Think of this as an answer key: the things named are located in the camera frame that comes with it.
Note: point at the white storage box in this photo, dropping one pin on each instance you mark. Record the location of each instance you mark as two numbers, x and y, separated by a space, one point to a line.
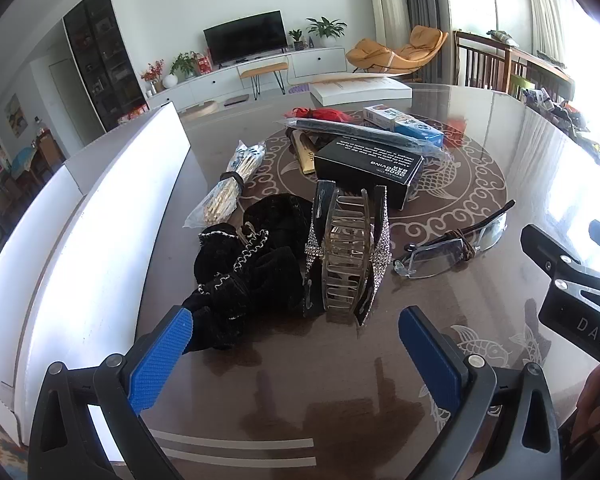
105 235

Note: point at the person's right hand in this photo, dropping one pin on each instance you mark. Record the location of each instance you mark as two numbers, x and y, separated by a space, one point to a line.
597 395

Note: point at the white television cabinet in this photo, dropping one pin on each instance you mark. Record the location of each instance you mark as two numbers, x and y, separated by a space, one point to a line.
305 62

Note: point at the dark glass display cabinet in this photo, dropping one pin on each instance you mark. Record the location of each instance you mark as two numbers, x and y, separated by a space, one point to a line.
105 60

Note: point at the blue and white ointment box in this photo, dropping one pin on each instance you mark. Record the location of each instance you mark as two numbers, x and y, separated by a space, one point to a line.
410 122

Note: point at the white open flat box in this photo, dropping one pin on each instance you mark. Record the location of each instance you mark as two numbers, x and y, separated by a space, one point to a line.
360 91

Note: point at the black cardboard box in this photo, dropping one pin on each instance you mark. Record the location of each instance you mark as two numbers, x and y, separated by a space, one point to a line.
370 165

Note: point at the large potted green plant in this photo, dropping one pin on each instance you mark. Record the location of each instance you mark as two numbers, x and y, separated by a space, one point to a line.
325 30

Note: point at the wooden bench with metal legs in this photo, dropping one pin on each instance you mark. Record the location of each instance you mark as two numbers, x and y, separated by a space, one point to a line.
262 68

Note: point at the red snack packet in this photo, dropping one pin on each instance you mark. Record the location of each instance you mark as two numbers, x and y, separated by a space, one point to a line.
330 114

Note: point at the gold tube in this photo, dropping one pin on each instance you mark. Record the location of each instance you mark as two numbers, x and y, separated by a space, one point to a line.
305 155

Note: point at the rhinestone hair claw clip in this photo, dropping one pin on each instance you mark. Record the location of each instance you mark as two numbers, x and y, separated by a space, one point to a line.
382 250

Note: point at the white sheer curtain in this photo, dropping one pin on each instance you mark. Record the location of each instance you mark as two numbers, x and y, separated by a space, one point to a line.
542 5

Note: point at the clear hair claw clip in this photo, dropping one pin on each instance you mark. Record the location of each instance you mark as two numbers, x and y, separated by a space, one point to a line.
347 260

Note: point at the wooden slatted chair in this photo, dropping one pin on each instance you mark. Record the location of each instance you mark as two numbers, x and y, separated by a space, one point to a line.
480 60

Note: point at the orange lounge chair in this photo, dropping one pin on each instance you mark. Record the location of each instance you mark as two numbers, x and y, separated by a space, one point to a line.
380 52

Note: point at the round white vase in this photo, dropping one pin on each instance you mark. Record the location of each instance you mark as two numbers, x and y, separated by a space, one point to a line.
170 81

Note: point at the green plastic chair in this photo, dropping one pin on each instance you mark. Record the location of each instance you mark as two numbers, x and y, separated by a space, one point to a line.
518 87

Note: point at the red gift box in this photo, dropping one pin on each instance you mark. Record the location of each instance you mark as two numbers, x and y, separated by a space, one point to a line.
204 65

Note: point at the bushy potted green plant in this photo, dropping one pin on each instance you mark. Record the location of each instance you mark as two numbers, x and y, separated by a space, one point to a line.
184 64

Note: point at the framed wall picture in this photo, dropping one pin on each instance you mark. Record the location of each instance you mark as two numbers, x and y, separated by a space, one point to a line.
13 115

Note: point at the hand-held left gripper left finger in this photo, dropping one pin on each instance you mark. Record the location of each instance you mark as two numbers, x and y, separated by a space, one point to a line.
160 360

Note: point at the pile of assorted small items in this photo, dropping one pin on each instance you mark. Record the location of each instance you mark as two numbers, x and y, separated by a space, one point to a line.
575 120

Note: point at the red flower arrangement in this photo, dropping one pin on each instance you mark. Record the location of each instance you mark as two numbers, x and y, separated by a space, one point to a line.
152 72

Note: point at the black velvet scrunchie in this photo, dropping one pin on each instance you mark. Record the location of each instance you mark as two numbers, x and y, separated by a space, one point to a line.
260 280

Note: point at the dark comb in plastic bag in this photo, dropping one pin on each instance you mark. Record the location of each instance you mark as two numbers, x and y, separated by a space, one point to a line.
370 132

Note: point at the cream curtain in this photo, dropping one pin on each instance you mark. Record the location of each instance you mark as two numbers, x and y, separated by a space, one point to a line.
386 0

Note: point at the round wooden stool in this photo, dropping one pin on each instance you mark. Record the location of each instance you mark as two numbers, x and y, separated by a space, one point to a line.
200 109

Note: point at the black television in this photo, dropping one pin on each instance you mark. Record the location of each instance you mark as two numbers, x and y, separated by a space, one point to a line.
245 37

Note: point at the plastic packet of wooden sticks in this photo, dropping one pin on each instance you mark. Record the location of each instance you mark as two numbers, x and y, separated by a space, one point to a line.
225 195

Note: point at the patterned rug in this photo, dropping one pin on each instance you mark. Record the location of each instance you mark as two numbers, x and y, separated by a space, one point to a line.
0 452

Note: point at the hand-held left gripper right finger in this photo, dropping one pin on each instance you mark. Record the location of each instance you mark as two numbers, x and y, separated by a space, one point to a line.
427 360

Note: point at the small potted green plant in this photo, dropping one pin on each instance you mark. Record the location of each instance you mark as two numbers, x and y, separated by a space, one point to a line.
296 40

